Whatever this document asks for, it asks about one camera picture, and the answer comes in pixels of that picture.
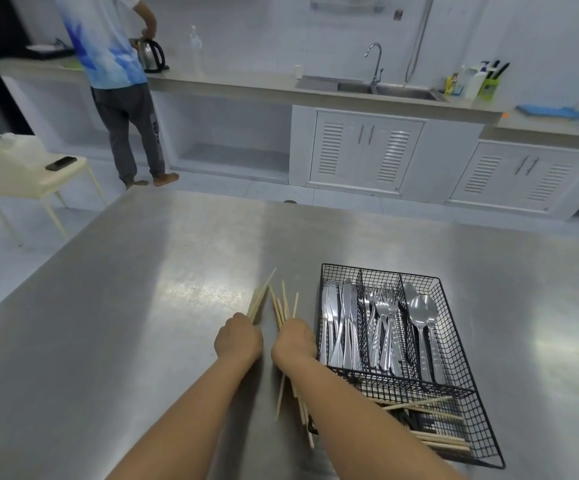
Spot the person's right hand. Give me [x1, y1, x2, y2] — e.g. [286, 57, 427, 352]
[271, 319, 318, 374]

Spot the person's left hand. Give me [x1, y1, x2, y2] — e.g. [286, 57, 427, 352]
[214, 313, 264, 368]

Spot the bundle of wooden chopsticks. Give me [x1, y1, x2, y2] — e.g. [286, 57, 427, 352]
[268, 280, 316, 449]
[246, 268, 277, 324]

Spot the person's right forearm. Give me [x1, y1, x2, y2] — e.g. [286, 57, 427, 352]
[276, 356, 466, 480]

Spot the person's left forearm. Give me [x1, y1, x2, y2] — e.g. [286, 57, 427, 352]
[105, 356, 264, 480]

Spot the row of steel knives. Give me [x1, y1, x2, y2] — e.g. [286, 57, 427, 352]
[319, 278, 365, 370]

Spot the row of steel forks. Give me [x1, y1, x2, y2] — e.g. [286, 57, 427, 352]
[364, 284, 405, 378]

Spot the row of steel spoons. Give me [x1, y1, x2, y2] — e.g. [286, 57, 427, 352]
[402, 282, 446, 385]

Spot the pile of wooden chopsticks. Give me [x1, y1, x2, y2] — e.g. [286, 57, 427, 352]
[382, 395, 472, 454]

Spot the white louvred cabinet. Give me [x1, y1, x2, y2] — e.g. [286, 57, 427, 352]
[448, 139, 579, 214]
[307, 110, 425, 196]

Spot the cream chair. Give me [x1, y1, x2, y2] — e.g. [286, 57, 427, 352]
[0, 123, 108, 247]

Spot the steel kitchen sink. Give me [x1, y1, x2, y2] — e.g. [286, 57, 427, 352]
[296, 75, 446, 102]

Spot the clear pump bottle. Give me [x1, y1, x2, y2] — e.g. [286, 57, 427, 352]
[189, 25, 204, 71]

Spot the steel electric kettle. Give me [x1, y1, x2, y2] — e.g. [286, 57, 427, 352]
[131, 38, 170, 74]

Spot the chrome kitchen faucet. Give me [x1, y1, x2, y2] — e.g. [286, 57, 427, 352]
[364, 43, 385, 87]

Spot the white detergent bottle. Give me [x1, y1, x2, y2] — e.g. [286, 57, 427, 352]
[461, 62, 490, 100]

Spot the green knife block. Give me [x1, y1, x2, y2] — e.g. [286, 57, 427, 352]
[479, 60, 511, 102]

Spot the blue cloth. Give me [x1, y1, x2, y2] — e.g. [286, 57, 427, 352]
[515, 102, 579, 121]

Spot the black wire cutlery tray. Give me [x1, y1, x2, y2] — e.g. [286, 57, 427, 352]
[307, 263, 506, 470]

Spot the grey flexible hose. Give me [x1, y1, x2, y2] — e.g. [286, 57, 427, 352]
[404, 0, 436, 85]

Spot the wall towel bar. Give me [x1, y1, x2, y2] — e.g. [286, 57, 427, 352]
[309, 0, 386, 16]

